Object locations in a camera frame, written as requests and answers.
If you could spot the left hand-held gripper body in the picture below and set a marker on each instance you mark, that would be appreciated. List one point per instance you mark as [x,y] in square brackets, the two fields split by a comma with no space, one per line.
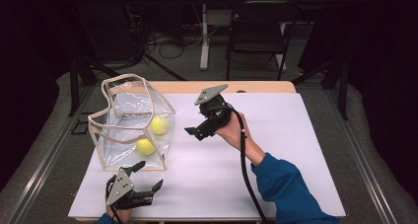
[121,187]

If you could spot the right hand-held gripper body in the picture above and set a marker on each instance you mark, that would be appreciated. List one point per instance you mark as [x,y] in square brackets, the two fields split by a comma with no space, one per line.
[210,95]

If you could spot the yellow tennis ball black print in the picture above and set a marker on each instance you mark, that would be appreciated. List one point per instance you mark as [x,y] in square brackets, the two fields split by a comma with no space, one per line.
[145,147]

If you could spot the plain yellow tennis ball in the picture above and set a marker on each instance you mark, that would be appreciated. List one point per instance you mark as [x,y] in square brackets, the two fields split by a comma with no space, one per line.
[159,125]

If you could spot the clear plastic bag beige trim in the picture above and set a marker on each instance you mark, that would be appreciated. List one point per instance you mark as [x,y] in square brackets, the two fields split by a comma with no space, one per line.
[131,132]

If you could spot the person's left hand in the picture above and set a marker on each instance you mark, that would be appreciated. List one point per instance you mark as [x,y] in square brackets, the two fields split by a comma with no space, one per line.
[121,214]

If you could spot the person's right hand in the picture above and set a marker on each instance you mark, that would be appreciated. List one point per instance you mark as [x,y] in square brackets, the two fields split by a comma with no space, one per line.
[233,132]

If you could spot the white table mat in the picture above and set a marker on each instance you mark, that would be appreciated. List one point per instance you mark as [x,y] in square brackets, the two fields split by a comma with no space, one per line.
[213,171]

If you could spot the white-legged desk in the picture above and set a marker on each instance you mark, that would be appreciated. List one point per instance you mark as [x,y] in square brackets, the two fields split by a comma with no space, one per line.
[204,36]

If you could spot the black folding chair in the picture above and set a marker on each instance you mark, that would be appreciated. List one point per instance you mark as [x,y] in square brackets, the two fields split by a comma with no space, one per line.
[263,12]

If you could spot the black metal stand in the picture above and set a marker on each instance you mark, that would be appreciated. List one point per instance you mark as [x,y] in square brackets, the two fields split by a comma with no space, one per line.
[74,86]
[343,89]

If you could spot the aluminium frame rail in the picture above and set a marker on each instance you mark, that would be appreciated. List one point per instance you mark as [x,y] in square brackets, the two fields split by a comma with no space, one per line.
[361,164]
[42,171]

